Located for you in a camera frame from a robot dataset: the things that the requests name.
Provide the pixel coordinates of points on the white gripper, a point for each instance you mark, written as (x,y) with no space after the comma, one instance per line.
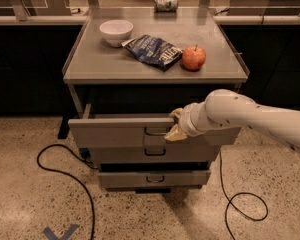
(187,122)

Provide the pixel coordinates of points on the grey middle drawer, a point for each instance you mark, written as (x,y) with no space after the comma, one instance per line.
(170,153)

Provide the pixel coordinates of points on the grey top drawer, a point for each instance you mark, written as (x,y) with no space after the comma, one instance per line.
(145,131)

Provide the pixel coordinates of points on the white ceramic bowl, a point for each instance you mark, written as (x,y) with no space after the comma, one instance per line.
(115,32)

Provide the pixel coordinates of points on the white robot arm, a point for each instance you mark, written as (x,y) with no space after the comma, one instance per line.
(224,109)

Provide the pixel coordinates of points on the blue power box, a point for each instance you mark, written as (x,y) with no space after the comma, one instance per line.
(84,152)

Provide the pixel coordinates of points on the grey bottom drawer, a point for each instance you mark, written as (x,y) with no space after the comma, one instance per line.
(116,180)

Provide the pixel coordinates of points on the grey drawer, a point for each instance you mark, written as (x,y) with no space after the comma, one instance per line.
(170,153)
(116,180)
(145,131)

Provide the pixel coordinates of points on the red apple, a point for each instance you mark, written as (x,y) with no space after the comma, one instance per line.
(193,58)

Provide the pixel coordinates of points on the crumpled green white can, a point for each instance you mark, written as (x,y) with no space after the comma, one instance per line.
(166,5)

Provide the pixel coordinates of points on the grey metal drawer cabinet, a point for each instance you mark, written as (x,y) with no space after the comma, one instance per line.
(114,82)

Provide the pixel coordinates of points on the dark blue chip bag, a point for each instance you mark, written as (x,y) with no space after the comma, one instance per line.
(153,51)

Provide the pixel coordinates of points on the blue tape floor marker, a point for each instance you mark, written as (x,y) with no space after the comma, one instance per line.
(65,235)

